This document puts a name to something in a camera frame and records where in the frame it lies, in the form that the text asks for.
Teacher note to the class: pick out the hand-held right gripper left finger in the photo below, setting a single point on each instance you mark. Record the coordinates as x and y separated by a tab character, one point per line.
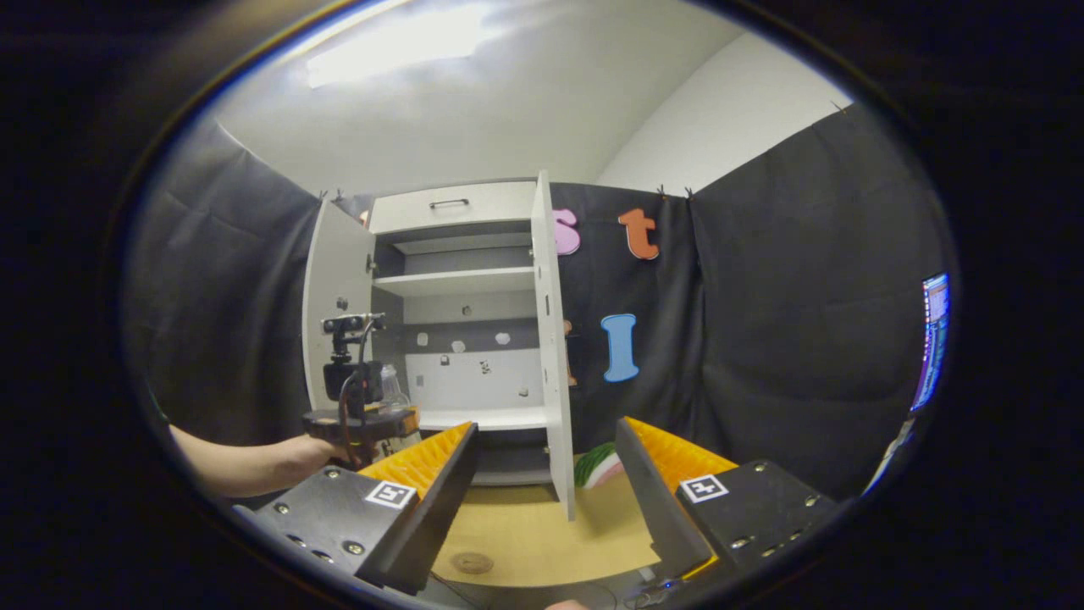
440	508

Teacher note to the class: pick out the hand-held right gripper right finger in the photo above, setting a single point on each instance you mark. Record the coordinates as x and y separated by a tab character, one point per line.
656	508

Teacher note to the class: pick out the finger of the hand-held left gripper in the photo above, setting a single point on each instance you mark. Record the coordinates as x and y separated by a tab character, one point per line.
411	419

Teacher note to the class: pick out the clear bottle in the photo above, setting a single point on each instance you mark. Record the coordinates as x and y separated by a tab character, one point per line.
395	391

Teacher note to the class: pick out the round wooden coaster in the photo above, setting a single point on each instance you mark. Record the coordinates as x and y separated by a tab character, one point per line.
472	562

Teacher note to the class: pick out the white cabinet door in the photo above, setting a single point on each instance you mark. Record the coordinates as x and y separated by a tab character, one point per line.
549	339
339	271

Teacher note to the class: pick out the white cabinet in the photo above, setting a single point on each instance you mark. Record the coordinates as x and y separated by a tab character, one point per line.
474	280

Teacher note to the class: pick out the watermelon slice toy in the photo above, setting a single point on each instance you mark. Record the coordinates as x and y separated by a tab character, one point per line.
597	466

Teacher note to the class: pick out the black backdrop cloth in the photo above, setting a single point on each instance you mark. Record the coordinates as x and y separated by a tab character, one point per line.
762	339

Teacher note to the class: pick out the computer monitor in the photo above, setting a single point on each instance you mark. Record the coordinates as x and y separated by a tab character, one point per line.
931	339

